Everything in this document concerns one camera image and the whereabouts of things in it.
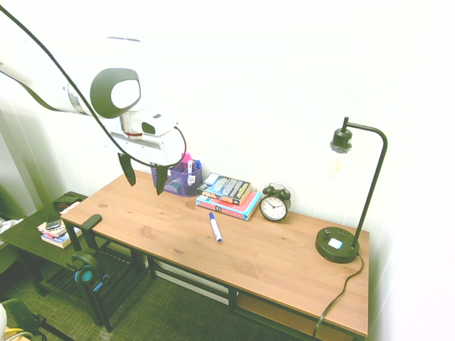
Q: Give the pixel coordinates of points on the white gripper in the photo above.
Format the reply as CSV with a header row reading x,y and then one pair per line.
x,y
156,151

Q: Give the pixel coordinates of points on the blue capped white marker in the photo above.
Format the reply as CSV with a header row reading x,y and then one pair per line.
x,y
215,228

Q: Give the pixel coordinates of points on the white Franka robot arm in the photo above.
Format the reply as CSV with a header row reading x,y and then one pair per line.
x,y
106,92

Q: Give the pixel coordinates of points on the white marker with label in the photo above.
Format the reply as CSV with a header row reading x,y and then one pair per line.
x,y
190,172

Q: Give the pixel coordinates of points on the green item in organizer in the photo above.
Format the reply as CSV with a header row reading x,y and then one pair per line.
x,y
175,184

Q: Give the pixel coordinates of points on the purple mesh desk organizer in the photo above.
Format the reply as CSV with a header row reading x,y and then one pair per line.
x,y
185,186

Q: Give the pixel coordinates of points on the pink sticky note pad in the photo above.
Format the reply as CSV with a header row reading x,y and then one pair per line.
x,y
186,157

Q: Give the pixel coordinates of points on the black headphone hook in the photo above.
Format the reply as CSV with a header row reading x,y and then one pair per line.
x,y
91,222

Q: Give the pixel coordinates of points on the dark paperback book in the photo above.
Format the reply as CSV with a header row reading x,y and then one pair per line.
x,y
225,188

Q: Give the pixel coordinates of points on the dark box with red print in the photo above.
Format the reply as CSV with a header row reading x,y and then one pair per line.
x,y
63,205

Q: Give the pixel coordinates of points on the white and blue book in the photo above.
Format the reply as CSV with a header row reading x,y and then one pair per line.
x,y
64,239

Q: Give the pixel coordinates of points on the red and teal book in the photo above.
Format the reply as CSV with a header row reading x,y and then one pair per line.
x,y
245,209

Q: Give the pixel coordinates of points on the striped patterned notebook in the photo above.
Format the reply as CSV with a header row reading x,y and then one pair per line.
x,y
45,231

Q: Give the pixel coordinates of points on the black and blue headphones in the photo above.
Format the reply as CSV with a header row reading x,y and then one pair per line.
x,y
85,275

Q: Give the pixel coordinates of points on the black twin bell alarm clock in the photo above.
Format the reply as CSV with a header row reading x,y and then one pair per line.
x,y
273,207

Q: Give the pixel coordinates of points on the black side table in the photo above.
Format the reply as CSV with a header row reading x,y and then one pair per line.
x,y
21,238

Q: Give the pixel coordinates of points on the white crumpled bag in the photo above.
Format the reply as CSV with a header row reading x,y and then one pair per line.
x,y
9,226

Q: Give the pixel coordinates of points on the black desk lamp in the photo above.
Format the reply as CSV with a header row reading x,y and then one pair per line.
x,y
336,245

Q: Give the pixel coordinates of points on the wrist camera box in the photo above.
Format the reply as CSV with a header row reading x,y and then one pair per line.
x,y
156,122

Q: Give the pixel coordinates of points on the wooden desk with black frame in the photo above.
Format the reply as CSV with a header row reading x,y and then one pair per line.
x,y
220,255

